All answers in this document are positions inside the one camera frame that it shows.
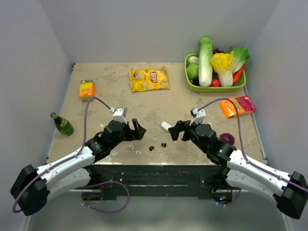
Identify dark red grapes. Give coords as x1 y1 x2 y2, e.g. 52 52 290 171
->
213 48 224 55

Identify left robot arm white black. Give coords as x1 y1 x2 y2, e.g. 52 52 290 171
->
10 118 146 216

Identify green lettuce leaf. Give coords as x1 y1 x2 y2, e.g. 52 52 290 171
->
229 46 250 74

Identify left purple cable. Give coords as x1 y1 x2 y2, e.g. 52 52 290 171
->
12 96 114 214

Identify round green cabbage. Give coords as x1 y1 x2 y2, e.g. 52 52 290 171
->
186 63 199 80

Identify green glass bottle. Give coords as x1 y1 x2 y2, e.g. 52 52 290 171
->
50 112 74 136

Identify yellow Lays chips bag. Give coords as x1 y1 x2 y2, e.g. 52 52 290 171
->
129 66 170 92

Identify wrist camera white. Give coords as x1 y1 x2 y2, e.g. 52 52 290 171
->
109 107 128 124
190 107 206 126

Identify purple onion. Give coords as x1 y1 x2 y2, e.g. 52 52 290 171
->
219 133 235 145

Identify long napa cabbage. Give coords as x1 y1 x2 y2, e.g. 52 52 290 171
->
198 37 213 87

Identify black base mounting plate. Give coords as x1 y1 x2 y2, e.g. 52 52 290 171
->
69 165 241 200

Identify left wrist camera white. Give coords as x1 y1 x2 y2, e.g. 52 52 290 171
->
109 107 128 124

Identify white earbud charging case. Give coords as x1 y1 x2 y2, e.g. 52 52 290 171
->
161 121 172 132

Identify orange yellow sponge pack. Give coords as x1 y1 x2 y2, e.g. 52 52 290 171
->
79 80 95 103

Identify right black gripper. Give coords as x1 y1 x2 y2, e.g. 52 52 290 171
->
168 117 208 154

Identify green plastic basket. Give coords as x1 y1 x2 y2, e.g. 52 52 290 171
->
184 53 246 93

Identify yellow leaf cabbage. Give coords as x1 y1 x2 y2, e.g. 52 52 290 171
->
210 51 234 87

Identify orange carrot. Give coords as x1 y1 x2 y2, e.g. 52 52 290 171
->
233 64 245 85

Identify red tomato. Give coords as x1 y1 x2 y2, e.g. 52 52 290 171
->
210 78 221 87

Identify purple cable loop below base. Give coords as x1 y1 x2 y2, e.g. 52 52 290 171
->
81 180 131 214

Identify orange pink snack box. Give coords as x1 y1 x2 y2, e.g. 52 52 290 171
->
219 95 256 118

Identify white cauliflower piece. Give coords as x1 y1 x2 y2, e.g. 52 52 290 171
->
188 56 199 64

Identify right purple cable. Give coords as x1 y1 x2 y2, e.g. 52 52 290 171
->
196 98 308 188

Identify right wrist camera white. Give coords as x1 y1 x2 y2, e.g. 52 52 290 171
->
190 107 206 126

